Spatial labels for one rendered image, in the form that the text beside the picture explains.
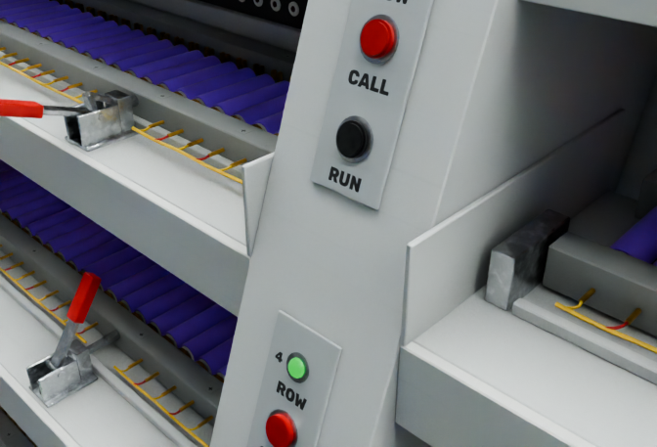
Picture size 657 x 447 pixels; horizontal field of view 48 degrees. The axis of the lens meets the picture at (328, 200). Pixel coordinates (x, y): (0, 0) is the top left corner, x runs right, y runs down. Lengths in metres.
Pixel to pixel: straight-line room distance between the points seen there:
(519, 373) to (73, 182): 0.32
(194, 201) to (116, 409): 0.19
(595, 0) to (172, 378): 0.38
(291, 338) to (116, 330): 0.26
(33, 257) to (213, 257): 0.32
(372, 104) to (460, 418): 0.13
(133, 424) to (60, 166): 0.18
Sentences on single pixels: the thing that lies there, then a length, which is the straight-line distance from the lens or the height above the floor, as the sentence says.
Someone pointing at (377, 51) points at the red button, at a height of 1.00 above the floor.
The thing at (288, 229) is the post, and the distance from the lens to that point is 0.35.
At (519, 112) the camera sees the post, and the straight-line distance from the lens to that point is 0.33.
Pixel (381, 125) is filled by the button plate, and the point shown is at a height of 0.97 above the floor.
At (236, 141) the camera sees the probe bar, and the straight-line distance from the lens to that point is 0.44.
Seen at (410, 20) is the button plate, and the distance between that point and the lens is 0.30.
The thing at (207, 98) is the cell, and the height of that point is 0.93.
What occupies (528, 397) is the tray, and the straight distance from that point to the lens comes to 0.30.
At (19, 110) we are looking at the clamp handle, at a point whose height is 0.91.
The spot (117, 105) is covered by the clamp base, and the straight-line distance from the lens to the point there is 0.50.
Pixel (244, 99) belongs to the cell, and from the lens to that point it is 0.50.
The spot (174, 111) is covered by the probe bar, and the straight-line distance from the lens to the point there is 0.48.
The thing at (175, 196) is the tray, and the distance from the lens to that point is 0.43.
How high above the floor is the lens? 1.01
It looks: 15 degrees down
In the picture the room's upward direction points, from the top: 14 degrees clockwise
